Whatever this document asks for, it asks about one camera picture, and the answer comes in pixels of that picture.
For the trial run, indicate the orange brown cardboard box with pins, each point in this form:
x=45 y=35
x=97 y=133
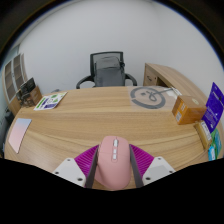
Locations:
x=188 y=111

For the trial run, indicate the black printed box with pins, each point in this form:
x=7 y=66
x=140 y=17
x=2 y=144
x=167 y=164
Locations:
x=27 y=86

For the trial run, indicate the wooden side desk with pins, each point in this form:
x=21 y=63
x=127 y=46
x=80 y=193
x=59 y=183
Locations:
x=166 y=75

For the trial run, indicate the wooden shelf cabinet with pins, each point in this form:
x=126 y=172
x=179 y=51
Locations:
x=13 y=80

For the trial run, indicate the purple standing card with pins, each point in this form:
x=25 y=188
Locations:
x=214 y=108

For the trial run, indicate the grey backpack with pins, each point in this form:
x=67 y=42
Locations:
x=109 y=71

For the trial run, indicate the pink blue gradient mouse pad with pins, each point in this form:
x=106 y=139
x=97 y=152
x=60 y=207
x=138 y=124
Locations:
x=19 y=134

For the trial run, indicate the pink computer mouse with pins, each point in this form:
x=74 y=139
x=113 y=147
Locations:
x=113 y=166

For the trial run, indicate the white green purple sticker sheet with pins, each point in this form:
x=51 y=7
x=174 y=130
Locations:
x=50 y=101

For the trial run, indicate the grey round logo mat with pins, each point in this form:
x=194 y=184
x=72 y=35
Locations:
x=136 y=100

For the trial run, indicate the wide dark brown coffee box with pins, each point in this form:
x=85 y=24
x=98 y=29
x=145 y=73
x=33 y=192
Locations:
x=35 y=96

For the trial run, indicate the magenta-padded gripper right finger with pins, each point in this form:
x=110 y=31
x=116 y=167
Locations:
x=159 y=168

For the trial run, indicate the small yellow box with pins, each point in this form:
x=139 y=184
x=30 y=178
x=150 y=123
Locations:
x=204 y=133

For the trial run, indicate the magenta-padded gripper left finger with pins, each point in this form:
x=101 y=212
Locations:
x=70 y=168

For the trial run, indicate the blue packet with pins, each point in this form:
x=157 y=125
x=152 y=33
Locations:
x=212 y=154

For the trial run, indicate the black mesh office chair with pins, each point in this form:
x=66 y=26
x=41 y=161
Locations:
x=95 y=56

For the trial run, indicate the black leather armchair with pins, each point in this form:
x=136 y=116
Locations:
x=5 y=128

